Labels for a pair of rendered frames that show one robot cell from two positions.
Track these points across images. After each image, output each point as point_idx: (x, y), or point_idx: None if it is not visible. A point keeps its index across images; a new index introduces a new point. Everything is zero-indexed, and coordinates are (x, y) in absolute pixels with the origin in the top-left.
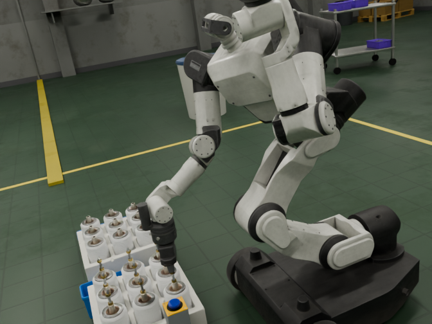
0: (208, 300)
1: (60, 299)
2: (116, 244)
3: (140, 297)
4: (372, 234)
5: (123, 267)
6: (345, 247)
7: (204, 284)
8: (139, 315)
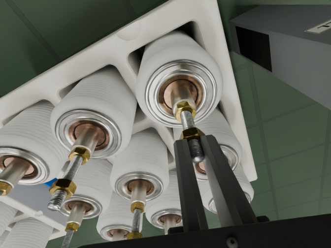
0: (54, 8)
1: None
2: (0, 232)
3: (204, 172)
4: None
5: (87, 218)
6: None
7: (2, 24)
8: None
